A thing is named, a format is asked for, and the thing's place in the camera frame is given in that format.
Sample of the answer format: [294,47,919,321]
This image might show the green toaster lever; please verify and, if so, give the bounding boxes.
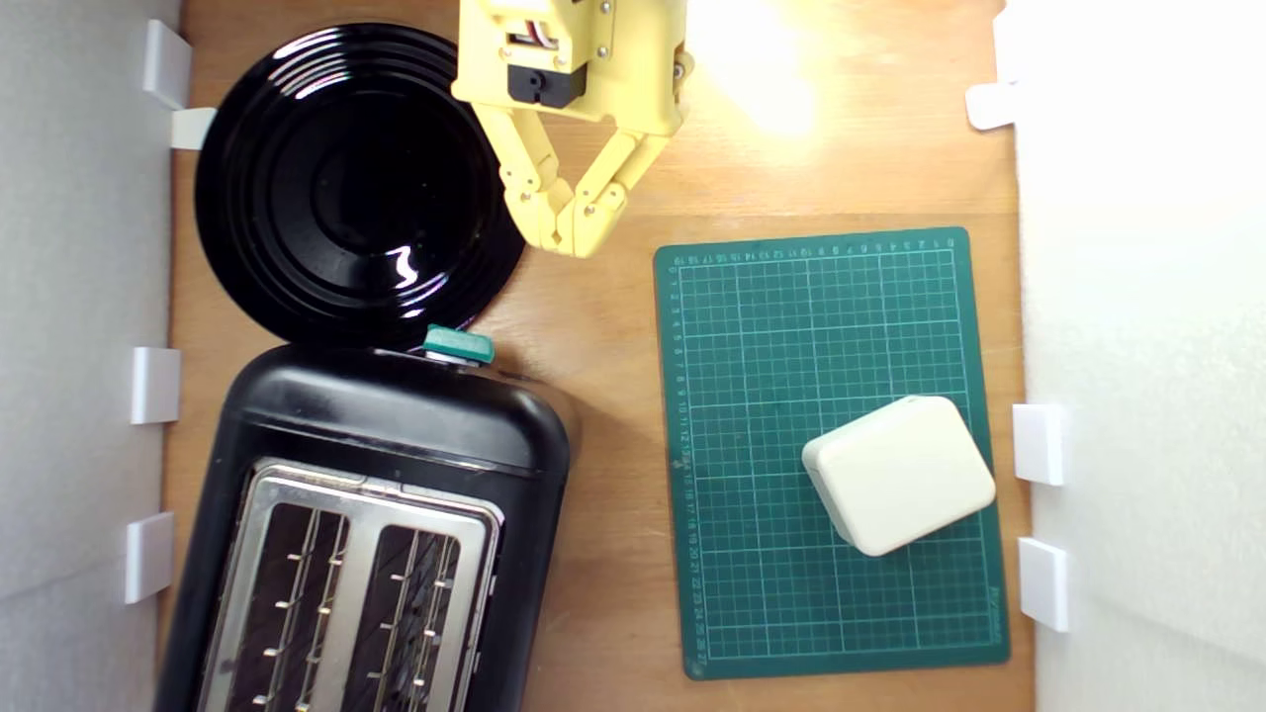
[422,323,497,367]

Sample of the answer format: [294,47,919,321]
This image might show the black two-slot toaster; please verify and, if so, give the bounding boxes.
[153,341,576,712]

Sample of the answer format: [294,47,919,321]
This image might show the green cutting mat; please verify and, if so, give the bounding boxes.
[653,226,1012,681]

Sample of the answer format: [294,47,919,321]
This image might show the black round plate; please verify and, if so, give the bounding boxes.
[195,22,531,348]

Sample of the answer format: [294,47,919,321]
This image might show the white rounded block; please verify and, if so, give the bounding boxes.
[801,396,998,558]

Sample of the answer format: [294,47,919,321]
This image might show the small white wall clip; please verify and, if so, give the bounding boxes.
[965,82,1018,132]
[124,510,176,605]
[131,346,183,426]
[170,107,218,151]
[1012,403,1068,488]
[142,19,193,111]
[1018,537,1071,634]

